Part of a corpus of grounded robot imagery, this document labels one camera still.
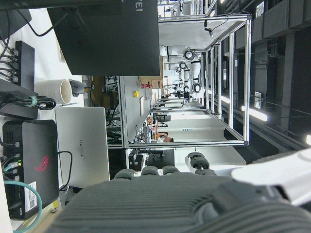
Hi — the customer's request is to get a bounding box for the aluminium frame cage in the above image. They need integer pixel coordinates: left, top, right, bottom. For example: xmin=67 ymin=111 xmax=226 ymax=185
xmin=119 ymin=14 xmax=252 ymax=149

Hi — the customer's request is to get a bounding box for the seated person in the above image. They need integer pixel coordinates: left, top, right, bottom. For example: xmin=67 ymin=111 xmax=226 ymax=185
xmin=155 ymin=131 xmax=174 ymax=144

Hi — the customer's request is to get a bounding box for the black cable bundle green tie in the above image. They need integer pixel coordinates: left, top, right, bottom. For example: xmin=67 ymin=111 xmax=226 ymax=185
xmin=0 ymin=94 xmax=57 ymax=111

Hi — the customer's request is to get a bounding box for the silver laptop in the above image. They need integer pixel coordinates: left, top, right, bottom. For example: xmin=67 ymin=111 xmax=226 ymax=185
xmin=54 ymin=106 xmax=110 ymax=189

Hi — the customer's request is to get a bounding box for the black USB hub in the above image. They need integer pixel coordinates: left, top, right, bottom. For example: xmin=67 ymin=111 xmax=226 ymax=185
xmin=14 ymin=40 xmax=35 ymax=91

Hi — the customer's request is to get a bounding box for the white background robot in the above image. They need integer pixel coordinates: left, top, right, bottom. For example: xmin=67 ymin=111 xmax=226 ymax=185
xmin=160 ymin=45 xmax=202 ymax=94

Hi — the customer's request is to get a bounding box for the white mug on desk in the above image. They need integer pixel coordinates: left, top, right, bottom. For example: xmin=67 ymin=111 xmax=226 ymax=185
xmin=35 ymin=79 xmax=73 ymax=104

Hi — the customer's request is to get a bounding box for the teal network cable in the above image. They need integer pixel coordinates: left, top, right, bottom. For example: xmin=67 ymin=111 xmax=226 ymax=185
xmin=2 ymin=161 xmax=44 ymax=233

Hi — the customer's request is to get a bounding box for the black laptop cable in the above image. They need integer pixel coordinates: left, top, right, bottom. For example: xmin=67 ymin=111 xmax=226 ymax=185
xmin=57 ymin=150 xmax=73 ymax=192

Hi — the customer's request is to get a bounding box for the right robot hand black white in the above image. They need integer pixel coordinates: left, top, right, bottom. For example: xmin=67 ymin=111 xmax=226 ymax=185
xmin=47 ymin=148 xmax=311 ymax=233

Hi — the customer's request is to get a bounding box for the black computer monitor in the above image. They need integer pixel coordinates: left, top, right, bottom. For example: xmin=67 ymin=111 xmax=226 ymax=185
xmin=47 ymin=0 xmax=161 ymax=76

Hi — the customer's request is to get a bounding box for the black mini PC red logo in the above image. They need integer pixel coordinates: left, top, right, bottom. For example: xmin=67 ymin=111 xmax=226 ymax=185
xmin=1 ymin=119 xmax=60 ymax=221

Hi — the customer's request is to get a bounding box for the black monitor base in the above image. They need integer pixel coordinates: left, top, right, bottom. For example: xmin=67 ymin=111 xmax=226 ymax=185
xmin=0 ymin=9 xmax=32 ymax=41

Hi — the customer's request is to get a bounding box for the cardboard box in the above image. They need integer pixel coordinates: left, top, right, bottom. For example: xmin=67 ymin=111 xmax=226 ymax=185
xmin=138 ymin=76 xmax=163 ymax=89

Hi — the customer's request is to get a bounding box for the grey computer mouse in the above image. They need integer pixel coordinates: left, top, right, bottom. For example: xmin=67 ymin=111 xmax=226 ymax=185
xmin=69 ymin=80 xmax=85 ymax=98

